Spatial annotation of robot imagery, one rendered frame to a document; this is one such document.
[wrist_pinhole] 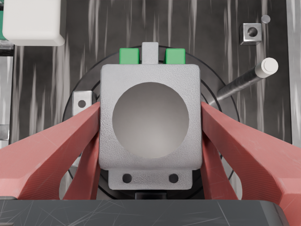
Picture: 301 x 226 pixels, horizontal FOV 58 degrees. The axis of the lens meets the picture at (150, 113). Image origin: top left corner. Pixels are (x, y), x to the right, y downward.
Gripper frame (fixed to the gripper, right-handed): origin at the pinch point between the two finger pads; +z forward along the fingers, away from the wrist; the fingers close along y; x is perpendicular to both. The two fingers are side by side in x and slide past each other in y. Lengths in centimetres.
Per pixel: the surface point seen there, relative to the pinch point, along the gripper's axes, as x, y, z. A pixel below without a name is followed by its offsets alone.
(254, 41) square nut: 0.8, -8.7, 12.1
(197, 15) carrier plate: -0.6, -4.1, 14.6
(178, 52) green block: -1.0, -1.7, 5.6
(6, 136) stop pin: 7.6, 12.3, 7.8
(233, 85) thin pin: 0.9, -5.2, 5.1
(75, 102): 3.2, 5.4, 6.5
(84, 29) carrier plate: 0.3, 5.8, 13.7
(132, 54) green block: -0.9, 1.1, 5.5
